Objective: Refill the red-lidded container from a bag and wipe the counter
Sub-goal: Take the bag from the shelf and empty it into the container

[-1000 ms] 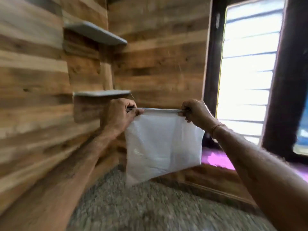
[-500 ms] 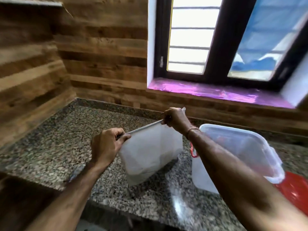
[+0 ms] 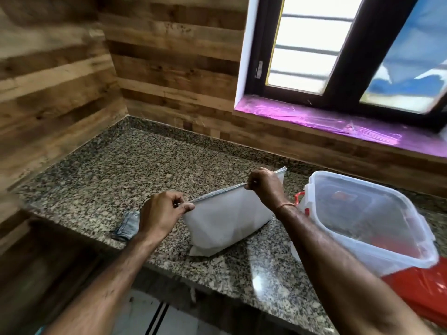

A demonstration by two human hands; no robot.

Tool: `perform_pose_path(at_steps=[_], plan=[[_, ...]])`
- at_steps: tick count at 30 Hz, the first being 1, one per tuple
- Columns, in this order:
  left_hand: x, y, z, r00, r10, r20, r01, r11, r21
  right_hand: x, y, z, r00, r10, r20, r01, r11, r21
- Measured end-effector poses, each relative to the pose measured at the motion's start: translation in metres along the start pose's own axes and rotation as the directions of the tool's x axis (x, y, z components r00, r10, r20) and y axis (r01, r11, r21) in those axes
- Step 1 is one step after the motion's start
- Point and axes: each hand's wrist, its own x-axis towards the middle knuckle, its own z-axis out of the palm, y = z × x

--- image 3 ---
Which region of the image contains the dark framed window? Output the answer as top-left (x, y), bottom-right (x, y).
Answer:
top-left (244, 0), bottom-right (447, 131)

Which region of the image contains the person's left hand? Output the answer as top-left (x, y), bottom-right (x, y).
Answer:
top-left (139, 191), bottom-right (196, 243)

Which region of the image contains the clear plastic storage container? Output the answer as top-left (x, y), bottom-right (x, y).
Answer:
top-left (291, 170), bottom-right (439, 278)

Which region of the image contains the grey folded cloth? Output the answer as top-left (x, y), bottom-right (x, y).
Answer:
top-left (110, 210), bottom-right (141, 242)

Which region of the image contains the blue window film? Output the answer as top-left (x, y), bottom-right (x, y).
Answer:
top-left (360, 0), bottom-right (447, 114)

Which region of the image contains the purple foil sill cover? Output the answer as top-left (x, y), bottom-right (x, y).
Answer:
top-left (235, 95), bottom-right (447, 159)

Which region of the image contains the person's left forearm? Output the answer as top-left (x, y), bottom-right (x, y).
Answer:
top-left (41, 229), bottom-right (168, 335)

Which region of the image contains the white zipper pouch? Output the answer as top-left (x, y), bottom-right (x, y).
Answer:
top-left (173, 167), bottom-right (288, 258)

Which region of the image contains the red container lid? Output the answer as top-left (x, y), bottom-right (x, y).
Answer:
top-left (381, 257), bottom-right (447, 328)

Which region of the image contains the person's right forearm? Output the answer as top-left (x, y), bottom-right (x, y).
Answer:
top-left (272, 205), bottom-right (435, 335)

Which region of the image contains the person's right hand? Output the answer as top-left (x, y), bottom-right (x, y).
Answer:
top-left (245, 167), bottom-right (290, 217)

